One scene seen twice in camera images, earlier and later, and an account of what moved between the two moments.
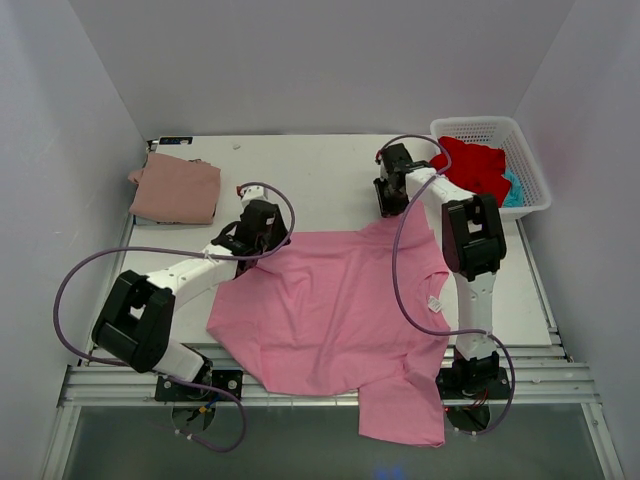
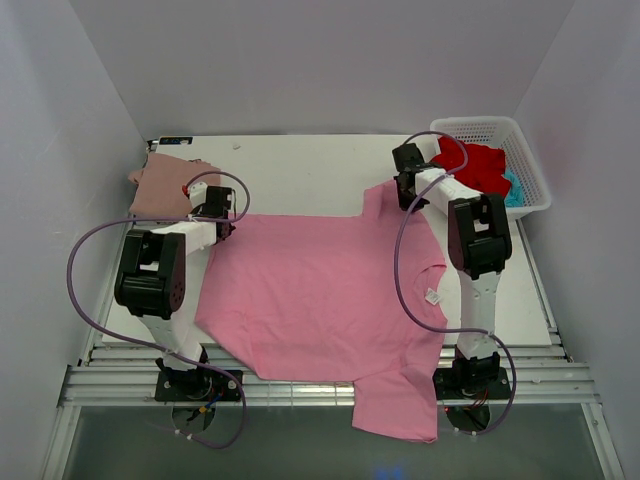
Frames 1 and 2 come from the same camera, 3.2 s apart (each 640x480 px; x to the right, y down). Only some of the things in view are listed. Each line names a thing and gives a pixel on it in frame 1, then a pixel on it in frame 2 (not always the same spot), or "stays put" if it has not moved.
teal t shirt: x=515 y=196 stays put
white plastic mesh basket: x=504 y=132 stays put
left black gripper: x=280 y=232 -> x=197 y=212
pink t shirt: x=348 y=311 stays put
